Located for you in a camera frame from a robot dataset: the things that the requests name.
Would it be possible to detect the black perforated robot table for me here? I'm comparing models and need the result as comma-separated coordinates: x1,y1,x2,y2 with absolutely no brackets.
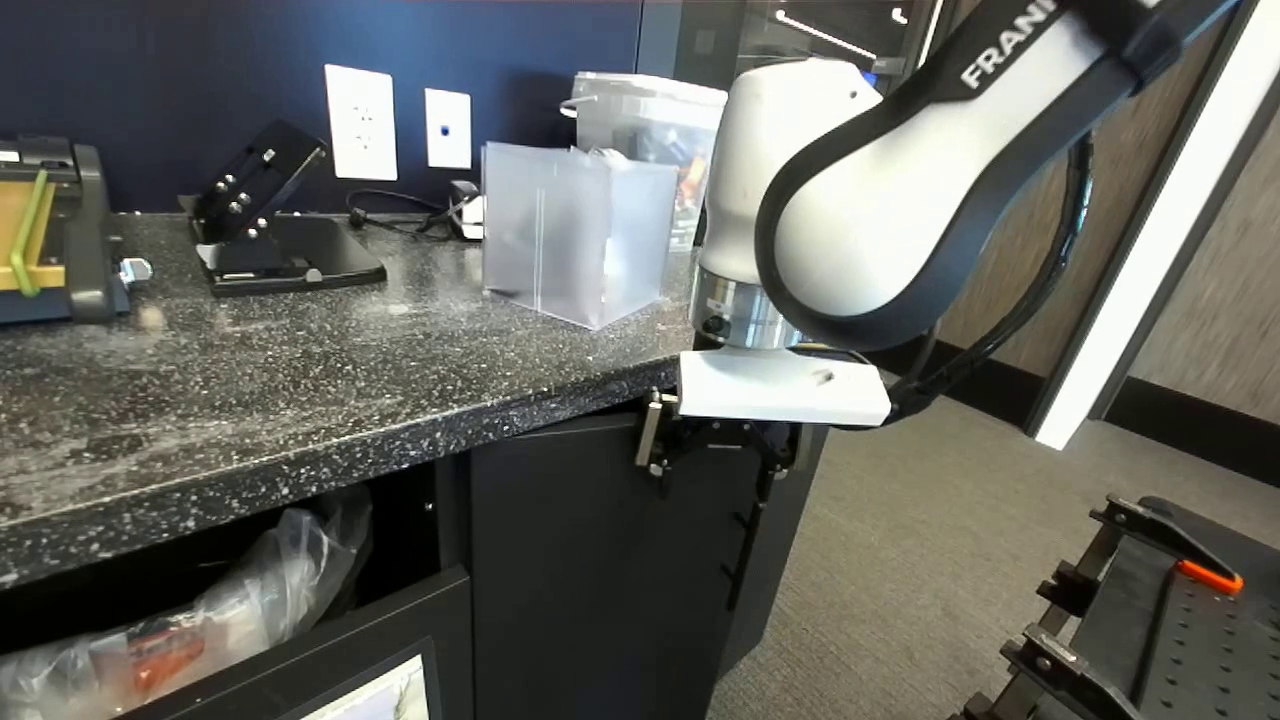
950,492,1280,720

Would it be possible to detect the dark cabinet door with handle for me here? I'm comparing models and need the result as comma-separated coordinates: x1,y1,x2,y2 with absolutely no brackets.
745,424,830,671

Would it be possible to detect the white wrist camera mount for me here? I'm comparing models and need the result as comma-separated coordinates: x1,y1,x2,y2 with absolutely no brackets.
677,342,894,431

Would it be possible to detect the black power cable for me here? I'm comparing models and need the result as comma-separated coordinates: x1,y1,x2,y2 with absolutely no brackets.
339,188,465,239

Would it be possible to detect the dark drawer with white label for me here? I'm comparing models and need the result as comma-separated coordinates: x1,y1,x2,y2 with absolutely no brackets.
119,562,478,720

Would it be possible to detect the white frame post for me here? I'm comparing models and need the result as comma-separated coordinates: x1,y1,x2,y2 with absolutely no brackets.
1028,0,1280,452

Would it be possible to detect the clear plastic bag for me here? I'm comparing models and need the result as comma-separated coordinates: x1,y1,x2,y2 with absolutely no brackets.
0,487,380,720

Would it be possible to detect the speckled granite countertop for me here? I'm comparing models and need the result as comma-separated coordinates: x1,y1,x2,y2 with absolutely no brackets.
0,195,712,593

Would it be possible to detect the translucent plastic box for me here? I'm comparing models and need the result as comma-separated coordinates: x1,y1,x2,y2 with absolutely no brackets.
477,135,683,337

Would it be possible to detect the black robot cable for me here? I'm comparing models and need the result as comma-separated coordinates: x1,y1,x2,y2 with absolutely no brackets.
882,123,1099,411

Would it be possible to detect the white wall data plate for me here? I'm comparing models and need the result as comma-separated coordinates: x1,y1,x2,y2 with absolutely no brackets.
420,85,478,176

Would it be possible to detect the black hole punch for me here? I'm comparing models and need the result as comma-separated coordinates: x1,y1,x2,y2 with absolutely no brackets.
183,120,391,298

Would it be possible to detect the white wall outlet plate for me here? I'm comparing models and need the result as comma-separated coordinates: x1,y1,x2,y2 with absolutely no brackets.
320,60,405,188

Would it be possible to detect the dark navy cabinet body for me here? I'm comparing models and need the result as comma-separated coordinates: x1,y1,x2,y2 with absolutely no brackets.
0,397,830,720

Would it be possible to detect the dark cabinet door with hinges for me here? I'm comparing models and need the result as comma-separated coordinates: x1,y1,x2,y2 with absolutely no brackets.
466,397,767,720

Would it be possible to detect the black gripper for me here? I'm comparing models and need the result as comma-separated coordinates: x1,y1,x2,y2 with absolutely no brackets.
661,411,806,623

